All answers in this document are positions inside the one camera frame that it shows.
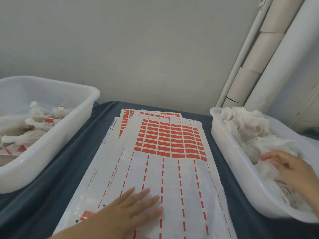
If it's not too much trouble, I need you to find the thin white pipe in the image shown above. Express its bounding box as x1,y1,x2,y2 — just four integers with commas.
216,0,275,107

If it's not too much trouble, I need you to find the white sheet with printed margin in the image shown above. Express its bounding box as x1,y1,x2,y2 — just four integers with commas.
53,116,130,235

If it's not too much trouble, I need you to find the white plastic tub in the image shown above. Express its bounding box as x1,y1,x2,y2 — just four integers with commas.
209,106,319,224
0,76,101,194

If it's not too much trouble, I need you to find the thick white pipe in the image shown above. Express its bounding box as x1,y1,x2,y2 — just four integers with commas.
244,0,319,113

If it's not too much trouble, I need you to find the beige cardboard tube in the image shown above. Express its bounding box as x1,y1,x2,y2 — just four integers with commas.
221,97,244,109
226,67,262,104
259,0,306,35
242,31,285,73

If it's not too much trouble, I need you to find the person's left forearm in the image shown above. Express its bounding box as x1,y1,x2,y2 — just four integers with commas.
49,209,119,239

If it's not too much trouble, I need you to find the pile of loose white gauze bags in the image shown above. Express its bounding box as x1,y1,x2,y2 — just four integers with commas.
218,106,317,215

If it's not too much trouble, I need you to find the pile of tied labelled gauze bags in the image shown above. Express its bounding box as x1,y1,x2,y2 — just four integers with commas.
0,101,73,167

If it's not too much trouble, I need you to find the dark blue table cloth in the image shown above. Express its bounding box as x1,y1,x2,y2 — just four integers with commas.
0,101,319,239

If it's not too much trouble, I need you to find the person's right hand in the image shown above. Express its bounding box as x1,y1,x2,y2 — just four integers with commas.
260,150,319,202

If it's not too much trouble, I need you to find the person's right forearm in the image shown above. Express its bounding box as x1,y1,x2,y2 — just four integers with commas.
306,179,319,218

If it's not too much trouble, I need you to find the person's left hand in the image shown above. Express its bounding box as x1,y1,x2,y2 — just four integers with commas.
99,187,164,239

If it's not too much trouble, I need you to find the white sheet of red stickers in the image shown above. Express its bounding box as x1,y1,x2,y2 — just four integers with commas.
98,114,238,239
119,108,137,140
138,110,182,121

